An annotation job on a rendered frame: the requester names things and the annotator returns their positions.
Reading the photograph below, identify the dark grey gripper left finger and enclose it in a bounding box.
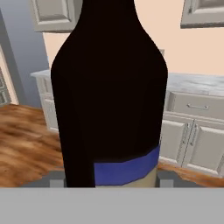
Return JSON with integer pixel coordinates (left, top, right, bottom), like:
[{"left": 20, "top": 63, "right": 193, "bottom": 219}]
[{"left": 20, "top": 170, "right": 67, "bottom": 188}]

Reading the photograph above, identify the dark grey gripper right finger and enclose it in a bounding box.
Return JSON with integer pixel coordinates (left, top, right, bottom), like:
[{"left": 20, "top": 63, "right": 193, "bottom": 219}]
[{"left": 154, "top": 169, "right": 200, "bottom": 188}]

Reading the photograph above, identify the dark wine bottle blue label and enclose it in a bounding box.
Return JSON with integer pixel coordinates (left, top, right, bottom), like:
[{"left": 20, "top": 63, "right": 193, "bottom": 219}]
[{"left": 50, "top": 0, "right": 169, "bottom": 188}]

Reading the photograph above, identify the grey base cupboard run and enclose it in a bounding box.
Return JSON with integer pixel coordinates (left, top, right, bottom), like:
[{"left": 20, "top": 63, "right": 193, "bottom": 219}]
[{"left": 30, "top": 69, "right": 224, "bottom": 179}]

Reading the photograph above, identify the grey wall cupboard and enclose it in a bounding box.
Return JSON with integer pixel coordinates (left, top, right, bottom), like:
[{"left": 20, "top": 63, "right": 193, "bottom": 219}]
[
  {"left": 30, "top": 0, "right": 84, "bottom": 33},
  {"left": 179, "top": 0, "right": 224, "bottom": 30}
]

